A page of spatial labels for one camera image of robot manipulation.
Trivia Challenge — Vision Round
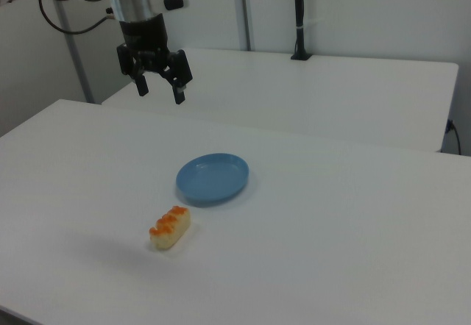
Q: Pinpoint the blue round plate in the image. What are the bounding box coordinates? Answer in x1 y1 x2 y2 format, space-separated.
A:
175 152 250 208

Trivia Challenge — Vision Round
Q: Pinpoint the black camera stand pole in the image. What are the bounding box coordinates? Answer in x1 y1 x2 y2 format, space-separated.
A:
290 0 314 62

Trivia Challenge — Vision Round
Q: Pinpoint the grey metal partition post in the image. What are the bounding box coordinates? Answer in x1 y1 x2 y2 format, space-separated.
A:
238 0 255 51
54 0 95 104

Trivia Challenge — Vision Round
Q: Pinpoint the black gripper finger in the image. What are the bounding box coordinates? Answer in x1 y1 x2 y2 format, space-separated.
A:
161 49 194 106
116 43 150 97

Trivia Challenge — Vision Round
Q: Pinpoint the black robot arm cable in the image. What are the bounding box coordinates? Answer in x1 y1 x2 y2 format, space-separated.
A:
38 0 122 35

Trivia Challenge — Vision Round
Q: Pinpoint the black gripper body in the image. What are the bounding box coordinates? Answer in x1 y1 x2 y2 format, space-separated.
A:
119 12 174 74

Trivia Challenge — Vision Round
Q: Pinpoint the braided bread with orange glaze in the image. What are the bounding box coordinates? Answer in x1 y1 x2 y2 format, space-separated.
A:
148 204 193 251

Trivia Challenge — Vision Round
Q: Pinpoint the black wall cable with plug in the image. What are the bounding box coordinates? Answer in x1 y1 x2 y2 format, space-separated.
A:
445 118 462 155

